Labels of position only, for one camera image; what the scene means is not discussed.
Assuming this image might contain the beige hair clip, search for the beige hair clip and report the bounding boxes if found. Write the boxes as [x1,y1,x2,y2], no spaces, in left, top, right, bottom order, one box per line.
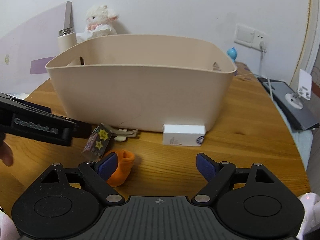
[106,125,139,142]

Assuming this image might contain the cream thermos bottle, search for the cream thermos bottle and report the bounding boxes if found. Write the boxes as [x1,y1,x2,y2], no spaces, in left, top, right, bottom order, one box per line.
[57,27,77,53]

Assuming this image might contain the orange sock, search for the orange sock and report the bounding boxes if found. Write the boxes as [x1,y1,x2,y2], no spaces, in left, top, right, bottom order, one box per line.
[107,149,135,187]

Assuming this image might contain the purple star patterned mat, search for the purple star patterned mat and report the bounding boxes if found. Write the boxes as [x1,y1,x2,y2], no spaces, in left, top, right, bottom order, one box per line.
[235,61,255,81]

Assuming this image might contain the beige plastic storage basket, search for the beige plastic storage basket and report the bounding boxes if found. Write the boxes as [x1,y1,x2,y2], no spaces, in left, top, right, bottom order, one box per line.
[46,34,237,132]

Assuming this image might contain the lilac headboard panel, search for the lilac headboard panel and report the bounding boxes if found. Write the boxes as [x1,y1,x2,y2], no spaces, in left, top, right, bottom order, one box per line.
[1,1,73,94]

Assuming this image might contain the dark grey laptop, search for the dark grey laptop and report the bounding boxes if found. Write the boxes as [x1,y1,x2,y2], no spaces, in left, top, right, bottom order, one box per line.
[258,77,319,131]

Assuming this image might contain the person's left hand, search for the person's left hand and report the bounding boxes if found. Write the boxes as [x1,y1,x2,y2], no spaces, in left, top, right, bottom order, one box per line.
[0,133,14,166]

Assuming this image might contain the white plush lamb toy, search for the white plush lamb toy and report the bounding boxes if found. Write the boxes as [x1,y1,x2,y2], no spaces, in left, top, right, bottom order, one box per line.
[76,5,119,43]

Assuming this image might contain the white wall switch socket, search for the white wall switch socket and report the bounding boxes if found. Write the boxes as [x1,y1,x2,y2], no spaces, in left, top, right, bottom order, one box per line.
[234,24,269,53]

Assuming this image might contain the black star sticker packet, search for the black star sticker packet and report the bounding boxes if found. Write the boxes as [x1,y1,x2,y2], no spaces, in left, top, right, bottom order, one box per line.
[82,124,112,161]

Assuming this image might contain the white power cable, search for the white power cable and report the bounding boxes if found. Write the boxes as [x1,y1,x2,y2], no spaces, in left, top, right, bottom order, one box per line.
[258,41,277,100]

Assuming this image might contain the blue cartoon figurine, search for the blue cartoon figurine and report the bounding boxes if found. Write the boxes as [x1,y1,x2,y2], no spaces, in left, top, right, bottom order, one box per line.
[226,47,238,62]

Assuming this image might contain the white phone stand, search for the white phone stand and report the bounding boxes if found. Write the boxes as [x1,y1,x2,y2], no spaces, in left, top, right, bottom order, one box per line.
[285,69,312,109]

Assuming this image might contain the white small box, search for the white small box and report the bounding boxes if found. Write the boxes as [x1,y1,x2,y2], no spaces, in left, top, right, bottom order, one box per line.
[163,124,206,147]

